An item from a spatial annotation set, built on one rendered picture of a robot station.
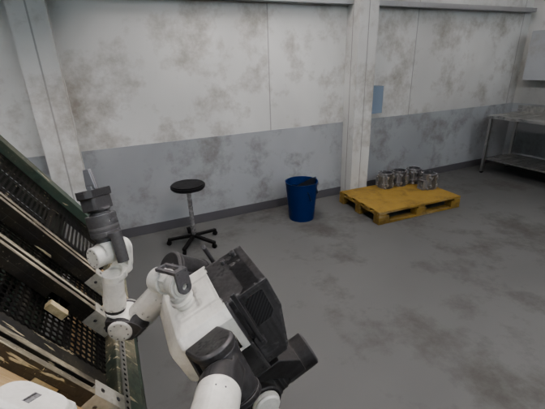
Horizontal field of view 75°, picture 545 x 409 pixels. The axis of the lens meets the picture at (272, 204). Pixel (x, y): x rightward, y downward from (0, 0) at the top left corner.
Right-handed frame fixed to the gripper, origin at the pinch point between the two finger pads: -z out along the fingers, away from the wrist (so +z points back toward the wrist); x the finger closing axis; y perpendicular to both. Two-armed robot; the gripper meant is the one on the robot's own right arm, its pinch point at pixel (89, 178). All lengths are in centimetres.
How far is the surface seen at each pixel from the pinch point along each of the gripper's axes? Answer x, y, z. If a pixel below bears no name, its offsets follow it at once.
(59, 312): -9, 34, 44
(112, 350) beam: -18, 26, 66
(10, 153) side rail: -77, 102, -24
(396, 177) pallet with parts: -449, -149, 85
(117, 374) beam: -6, 17, 69
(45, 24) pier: -205, 156, -143
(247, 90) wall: -351, 21, -70
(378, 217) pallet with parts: -351, -107, 115
